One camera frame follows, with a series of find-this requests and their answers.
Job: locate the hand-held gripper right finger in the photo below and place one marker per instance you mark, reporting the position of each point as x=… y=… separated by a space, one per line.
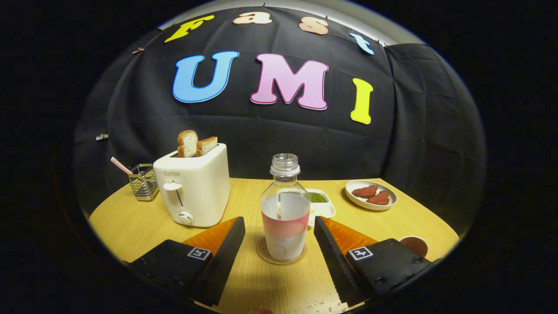
x=333 y=264

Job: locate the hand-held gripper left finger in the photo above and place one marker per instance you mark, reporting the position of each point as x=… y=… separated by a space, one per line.
x=222 y=261

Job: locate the round cork coaster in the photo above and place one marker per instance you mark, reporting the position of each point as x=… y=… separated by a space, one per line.
x=261 y=255

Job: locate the clear juice bottle pink label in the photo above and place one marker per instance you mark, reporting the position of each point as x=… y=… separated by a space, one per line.
x=285 y=231

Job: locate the white divided bean dish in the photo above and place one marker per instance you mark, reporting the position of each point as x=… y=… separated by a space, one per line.
x=322 y=209

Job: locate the white oval plate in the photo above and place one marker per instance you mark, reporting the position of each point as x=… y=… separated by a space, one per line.
x=355 y=200

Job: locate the cream white toaster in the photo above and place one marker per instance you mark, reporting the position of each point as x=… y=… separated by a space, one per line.
x=200 y=187

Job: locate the brown meat piece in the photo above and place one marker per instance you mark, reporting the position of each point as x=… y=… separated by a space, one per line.
x=379 y=199
x=365 y=191

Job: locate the wooden table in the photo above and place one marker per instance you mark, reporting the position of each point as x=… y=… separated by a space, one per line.
x=130 y=226

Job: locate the short bread slice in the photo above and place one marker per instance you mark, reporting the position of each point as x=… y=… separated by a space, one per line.
x=207 y=146

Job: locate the tall bread slice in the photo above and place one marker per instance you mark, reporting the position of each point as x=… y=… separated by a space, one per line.
x=187 y=144

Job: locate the red checked straw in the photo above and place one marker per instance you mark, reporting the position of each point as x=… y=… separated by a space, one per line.
x=120 y=165

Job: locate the black backdrop cloth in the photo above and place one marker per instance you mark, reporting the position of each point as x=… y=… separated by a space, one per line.
x=414 y=113

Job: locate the silver metal clip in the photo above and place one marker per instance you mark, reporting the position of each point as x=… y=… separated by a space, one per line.
x=102 y=137

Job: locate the copper clip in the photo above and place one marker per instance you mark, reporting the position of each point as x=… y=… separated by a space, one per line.
x=138 y=50

